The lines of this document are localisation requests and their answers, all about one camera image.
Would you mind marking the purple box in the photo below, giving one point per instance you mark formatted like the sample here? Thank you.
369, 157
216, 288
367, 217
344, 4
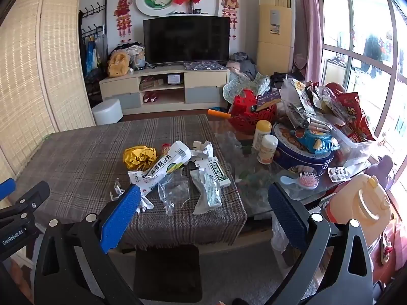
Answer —
268, 100

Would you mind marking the black coat rack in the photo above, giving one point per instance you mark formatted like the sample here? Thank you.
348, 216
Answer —
95, 9

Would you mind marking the pile of snack packets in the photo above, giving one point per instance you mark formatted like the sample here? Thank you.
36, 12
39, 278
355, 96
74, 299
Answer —
305, 104

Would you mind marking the beige standing air conditioner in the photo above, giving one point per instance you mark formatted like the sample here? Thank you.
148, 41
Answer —
275, 44

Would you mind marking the small yellow lid bottle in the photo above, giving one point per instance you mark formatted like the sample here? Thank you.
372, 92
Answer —
267, 149

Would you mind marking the small cardboard box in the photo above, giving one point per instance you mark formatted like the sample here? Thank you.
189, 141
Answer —
148, 84

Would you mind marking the long white medicine box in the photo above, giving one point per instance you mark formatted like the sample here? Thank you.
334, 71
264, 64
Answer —
165, 165

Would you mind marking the red snack bag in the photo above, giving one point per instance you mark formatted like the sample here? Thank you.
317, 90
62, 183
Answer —
354, 111

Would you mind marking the clear plastic storage box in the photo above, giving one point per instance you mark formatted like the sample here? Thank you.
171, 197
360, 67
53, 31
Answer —
356, 151

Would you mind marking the orange tube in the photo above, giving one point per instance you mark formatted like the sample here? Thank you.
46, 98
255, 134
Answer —
218, 113

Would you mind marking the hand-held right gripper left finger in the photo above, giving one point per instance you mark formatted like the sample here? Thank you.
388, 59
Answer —
122, 216

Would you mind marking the blue hanging bag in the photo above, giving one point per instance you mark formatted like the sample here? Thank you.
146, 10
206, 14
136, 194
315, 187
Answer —
91, 58

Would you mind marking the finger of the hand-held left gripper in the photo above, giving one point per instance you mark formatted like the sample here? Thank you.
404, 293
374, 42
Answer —
30, 201
7, 186

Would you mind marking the blue cookie tin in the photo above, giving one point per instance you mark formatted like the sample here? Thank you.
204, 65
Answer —
295, 157

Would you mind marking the yellowish oil jug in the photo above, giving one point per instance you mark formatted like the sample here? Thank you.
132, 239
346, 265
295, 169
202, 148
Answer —
356, 203

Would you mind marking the yellow wrapper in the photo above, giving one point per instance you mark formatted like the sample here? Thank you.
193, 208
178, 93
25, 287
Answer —
140, 159

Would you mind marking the white paper wrapper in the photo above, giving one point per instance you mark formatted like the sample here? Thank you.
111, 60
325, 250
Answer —
206, 193

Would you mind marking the black television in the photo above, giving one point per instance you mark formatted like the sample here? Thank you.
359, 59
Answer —
187, 38

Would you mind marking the large clear plastic bag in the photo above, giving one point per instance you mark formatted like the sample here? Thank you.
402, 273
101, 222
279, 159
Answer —
279, 240

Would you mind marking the grey plaid tablecloth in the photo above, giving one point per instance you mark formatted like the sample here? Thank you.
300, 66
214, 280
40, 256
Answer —
79, 159

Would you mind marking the beige television stand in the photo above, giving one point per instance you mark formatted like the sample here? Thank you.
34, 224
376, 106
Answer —
203, 78

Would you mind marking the blue snack bag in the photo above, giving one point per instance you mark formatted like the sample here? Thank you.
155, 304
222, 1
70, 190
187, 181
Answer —
318, 141

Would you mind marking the window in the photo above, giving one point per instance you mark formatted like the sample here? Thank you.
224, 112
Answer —
356, 70

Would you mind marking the dark trash bin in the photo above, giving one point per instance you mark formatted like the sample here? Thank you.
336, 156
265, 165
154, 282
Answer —
167, 273

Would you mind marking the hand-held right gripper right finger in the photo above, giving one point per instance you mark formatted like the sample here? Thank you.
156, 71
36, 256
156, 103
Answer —
286, 214

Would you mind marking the small clear plastic bag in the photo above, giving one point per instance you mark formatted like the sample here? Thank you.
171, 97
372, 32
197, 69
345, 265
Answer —
173, 193

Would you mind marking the grey clothes pile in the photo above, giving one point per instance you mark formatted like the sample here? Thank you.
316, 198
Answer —
244, 65

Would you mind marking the white small device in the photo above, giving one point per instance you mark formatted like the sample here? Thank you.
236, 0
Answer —
174, 79

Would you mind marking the small crumpled white paper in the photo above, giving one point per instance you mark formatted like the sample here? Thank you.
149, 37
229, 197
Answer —
145, 203

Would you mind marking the large yellow lid bottle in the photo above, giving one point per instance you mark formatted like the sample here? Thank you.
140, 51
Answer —
261, 133

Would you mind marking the red hanging decoration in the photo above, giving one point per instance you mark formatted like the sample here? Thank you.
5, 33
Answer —
123, 16
229, 6

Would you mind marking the pill blister pack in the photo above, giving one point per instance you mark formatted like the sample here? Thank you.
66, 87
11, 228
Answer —
339, 174

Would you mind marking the dark blue patterned box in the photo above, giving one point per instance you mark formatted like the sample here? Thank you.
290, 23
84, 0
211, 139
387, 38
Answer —
205, 66

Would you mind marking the green white medicine box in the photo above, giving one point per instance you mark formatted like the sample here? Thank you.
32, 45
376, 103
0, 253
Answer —
216, 171

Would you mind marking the pink curtain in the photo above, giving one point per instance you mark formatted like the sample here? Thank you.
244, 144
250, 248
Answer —
310, 22

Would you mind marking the pink hairbrush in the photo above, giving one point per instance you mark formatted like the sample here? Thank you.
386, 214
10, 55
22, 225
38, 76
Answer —
308, 181

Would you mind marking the green floral fabric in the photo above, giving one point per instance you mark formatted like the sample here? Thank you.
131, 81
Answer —
241, 85

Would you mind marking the purple plush toy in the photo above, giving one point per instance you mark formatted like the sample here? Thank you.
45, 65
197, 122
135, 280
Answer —
383, 168

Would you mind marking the red plastic basket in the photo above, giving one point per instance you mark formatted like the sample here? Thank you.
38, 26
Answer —
243, 114

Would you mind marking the clear plastic piece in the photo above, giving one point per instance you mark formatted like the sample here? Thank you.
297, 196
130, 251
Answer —
117, 190

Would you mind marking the bamboo folding screen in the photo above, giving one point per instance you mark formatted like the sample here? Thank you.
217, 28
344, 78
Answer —
31, 70

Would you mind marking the pile of clothes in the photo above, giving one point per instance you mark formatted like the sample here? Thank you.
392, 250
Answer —
135, 52

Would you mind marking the white round stool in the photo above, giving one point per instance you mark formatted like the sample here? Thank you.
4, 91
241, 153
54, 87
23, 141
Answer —
106, 111

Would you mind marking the small colourful wrapper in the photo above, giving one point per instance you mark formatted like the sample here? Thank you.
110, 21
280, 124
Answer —
165, 148

